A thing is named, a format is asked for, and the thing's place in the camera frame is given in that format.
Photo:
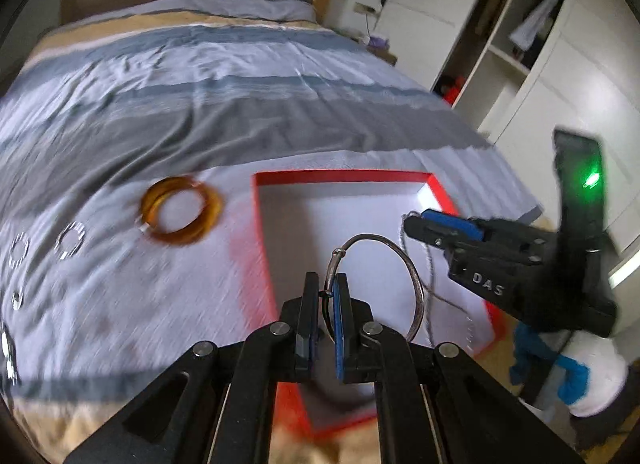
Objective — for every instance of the amber bangle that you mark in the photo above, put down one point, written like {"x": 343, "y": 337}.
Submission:
{"x": 150, "y": 204}
{"x": 212, "y": 216}

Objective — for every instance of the red cloth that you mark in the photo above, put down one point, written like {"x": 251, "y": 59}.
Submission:
{"x": 452, "y": 91}

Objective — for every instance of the wall socket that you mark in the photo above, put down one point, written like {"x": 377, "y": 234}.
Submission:
{"x": 366, "y": 8}

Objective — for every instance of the wooden nightstand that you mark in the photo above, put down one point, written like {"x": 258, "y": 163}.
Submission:
{"x": 385, "y": 56}

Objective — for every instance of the striped bed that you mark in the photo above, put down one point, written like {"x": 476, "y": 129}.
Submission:
{"x": 210, "y": 93}

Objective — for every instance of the small purple thing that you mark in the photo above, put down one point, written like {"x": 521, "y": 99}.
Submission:
{"x": 377, "y": 41}

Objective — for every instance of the white hanging garment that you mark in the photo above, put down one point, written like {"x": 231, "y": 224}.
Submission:
{"x": 537, "y": 18}

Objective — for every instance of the white wardrobe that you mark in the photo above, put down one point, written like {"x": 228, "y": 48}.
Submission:
{"x": 560, "y": 88}

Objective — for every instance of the red box with white inside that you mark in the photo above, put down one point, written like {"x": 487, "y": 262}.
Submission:
{"x": 320, "y": 229}

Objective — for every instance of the striped pillow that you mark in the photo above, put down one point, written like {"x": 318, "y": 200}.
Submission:
{"x": 250, "y": 2}

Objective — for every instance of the thin silver bangle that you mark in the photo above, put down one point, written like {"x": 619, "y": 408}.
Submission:
{"x": 419, "y": 289}

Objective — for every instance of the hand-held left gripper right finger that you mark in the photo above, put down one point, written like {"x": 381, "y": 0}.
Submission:
{"x": 342, "y": 329}

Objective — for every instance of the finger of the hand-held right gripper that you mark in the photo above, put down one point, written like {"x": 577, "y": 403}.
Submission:
{"x": 450, "y": 222}
{"x": 487, "y": 280}

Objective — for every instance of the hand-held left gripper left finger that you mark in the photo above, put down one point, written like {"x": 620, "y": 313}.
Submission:
{"x": 312, "y": 316}

